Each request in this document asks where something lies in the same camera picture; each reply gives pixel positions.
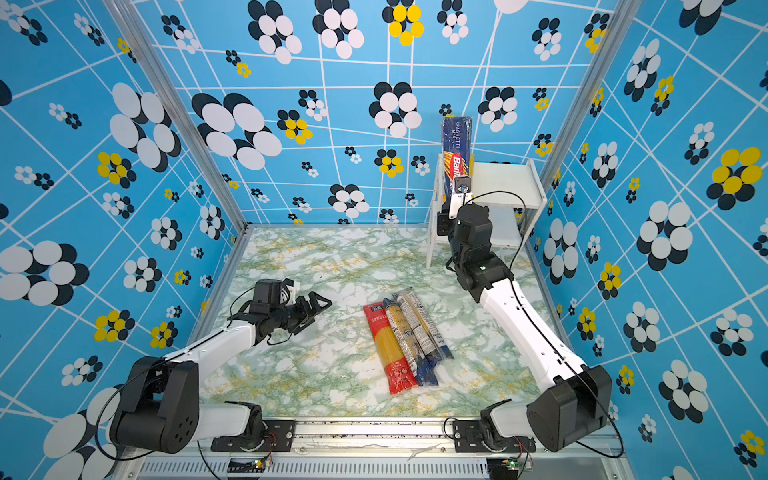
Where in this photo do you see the left aluminium corner post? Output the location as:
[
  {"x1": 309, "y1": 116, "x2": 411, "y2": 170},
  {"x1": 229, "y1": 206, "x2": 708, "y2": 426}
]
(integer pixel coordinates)
[{"x1": 104, "y1": 0, "x2": 248, "y2": 235}]

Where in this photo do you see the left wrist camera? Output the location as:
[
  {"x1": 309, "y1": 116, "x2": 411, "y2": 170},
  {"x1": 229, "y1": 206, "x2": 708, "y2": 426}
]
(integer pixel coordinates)
[{"x1": 252, "y1": 279, "x2": 299, "y2": 306}]

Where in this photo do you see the blue Barilla spaghetti bag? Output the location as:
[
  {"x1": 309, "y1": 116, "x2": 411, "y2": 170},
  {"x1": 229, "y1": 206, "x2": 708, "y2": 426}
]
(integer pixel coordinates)
[{"x1": 441, "y1": 116, "x2": 473, "y2": 200}]

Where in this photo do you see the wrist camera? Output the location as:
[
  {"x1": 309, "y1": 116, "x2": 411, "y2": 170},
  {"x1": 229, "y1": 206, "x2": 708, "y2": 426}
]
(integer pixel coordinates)
[
  {"x1": 448, "y1": 175, "x2": 473, "y2": 220},
  {"x1": 252, "y1": 279, "x2": 299, "y2": 306}
]

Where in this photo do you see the white two-tier shelf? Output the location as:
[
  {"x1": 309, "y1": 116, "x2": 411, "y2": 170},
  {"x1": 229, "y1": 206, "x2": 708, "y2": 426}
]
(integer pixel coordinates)
[{"x1": 424, "y1": 153, "x2": 548, "y2": 276}]

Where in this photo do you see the right aluminium corner post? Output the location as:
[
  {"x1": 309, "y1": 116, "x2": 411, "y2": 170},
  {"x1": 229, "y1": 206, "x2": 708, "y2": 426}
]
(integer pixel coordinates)
[{"x1": 539, "y1": 0, "x2": 642, "y2": 187}]

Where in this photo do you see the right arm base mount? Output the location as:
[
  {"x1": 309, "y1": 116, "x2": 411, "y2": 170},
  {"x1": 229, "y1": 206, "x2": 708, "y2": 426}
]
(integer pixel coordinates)
[{"x1": 443, "y1": 417, "x2": 537, "y2": 456}]

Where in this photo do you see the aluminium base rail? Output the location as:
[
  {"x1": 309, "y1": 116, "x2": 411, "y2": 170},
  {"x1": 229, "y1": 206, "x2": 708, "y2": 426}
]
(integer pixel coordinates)
[{"x1": 113, "y1": 417, "x2": 634, "y2": 479}]

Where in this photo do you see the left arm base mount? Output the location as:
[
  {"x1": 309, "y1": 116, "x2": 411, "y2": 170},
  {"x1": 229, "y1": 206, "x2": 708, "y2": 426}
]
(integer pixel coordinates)
[{"x1": 211, "y1": 419, "x2": 297, "y2": 454}]

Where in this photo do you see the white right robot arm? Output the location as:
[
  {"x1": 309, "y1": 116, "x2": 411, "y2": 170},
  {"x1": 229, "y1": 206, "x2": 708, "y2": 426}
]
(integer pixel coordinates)
[{"x1": 436, "y1": 203, "x2": 615, "y2": 452}]

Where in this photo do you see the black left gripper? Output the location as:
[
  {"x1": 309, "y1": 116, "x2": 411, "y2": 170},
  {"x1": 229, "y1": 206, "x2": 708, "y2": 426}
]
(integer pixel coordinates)
[{"x1": 270, "y1": 292, "x2": 331, "y2": 335}]

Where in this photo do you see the red spaghetti bag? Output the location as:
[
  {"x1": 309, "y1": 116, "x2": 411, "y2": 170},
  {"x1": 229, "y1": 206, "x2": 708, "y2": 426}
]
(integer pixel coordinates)
[{"x1": 363, "y1": 302, "x2": 417, "y2": 395}]

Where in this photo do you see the aluminium corner post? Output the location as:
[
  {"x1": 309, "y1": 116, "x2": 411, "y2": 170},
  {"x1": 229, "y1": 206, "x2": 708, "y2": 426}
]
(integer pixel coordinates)
[
  {"x1": 539, "y1": 0, "x2": 642, "y2": 187},
  {"x1": 104, "y1": 0, "x2": 248, "y2": 235}
]

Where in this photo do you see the dark blue clear spaghetti bag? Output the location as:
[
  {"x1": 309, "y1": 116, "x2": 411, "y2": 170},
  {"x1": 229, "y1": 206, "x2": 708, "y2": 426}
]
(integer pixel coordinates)
[{"x1": 383, "y1": 298, "x2": 439, "y2": 387}]

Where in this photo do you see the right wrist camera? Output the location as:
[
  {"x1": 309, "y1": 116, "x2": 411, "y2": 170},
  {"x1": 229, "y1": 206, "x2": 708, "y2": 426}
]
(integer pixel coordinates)
[{"x1": 448, "y1": 175, "x2": 473, "y2": 220}]

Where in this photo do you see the clear striped spaghetti bag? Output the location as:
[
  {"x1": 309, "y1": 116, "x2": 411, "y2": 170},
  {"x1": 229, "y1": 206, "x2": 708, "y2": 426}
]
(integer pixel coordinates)
[{"x1": 394, "y1": 288, "x2": 453, "y2": 365}]

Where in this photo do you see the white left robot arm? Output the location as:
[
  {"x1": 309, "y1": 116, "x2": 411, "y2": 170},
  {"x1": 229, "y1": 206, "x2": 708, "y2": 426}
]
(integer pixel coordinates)
[{"x1": 107, "y1": 287, "x2": 333, "y2": 454}]

